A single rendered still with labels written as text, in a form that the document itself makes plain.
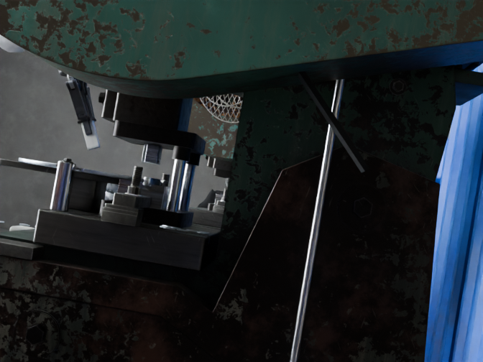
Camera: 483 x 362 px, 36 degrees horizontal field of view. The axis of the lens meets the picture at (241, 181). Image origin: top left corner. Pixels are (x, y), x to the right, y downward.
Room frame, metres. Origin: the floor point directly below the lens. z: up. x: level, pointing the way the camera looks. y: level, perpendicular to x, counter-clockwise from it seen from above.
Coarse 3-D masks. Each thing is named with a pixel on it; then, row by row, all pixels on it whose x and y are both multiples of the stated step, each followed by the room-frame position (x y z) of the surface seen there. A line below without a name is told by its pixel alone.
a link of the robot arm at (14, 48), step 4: (0, 36) 1.83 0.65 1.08; (0, 40) 1.84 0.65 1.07; (4, 40) 1.83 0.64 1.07; (8, 40) 1.82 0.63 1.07; (0, 44) 1.85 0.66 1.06; (4, 44) 1.84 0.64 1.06; (8, 44) 1.84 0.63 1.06; (12, 44) 1.83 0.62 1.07; (4, 48) 1.86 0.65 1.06; (8, 48) 1.85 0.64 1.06; (12, 48) 1.85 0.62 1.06; (16, 48) 1.85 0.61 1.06; (20, 48) 1.86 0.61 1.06
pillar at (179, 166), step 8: (176, 160) 1.41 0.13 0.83; (176, 168) 1.41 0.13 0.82; (184, 168) 1.42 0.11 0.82; (176, 176) 1.41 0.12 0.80; (176, 184) 1.41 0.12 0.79; (176, 192) 1.41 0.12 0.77; (168, 200) 1.41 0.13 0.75; (176, 200) 1.41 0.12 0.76; (168, 208) 1.41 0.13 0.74; (176, 208) 1.41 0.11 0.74
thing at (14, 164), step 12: (24, 168) 1.45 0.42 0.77; (36, 168) 1.45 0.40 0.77; (48, 168) 1.45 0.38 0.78; (84, 180) 1.46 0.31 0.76; (96, 180) 1.44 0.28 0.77; (108, 180) 1.44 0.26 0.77; (72, 192) 1.47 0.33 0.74; (84, 192) 1.46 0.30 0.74; (96, 192) 1.48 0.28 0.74; (72, 204) 1.47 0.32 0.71; (84, 204) 1.46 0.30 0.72; (96, 204) 1.49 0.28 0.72
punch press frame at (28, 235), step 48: (240, 96) 1.69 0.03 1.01; (288, 96) 1.30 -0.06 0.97; (384, 96) 1.29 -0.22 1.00; (432, 96) 1.28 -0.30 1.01; (240, 144) 1.30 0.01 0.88; (288, 144) 1.30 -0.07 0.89; (336, 144) 1.29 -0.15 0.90; (384, 144) 1.29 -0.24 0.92; (432, 144) 1.28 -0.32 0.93; (240, 192) 1.30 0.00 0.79; (240, 240) 1.30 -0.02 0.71; (192, 288) 1.30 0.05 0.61
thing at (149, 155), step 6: (144, 144) 1.49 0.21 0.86; (150, 144) 1.48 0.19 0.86; (144, 150) 1.49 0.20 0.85; (150, 150) 1.48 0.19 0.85; (156, 150) 1.48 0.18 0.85; (144, 156) 1.49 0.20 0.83; (150, 156) 1.48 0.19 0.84; (156, 156) 1.48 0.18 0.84; (150, 162) 1.48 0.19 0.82; (156, 162) 1.48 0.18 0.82
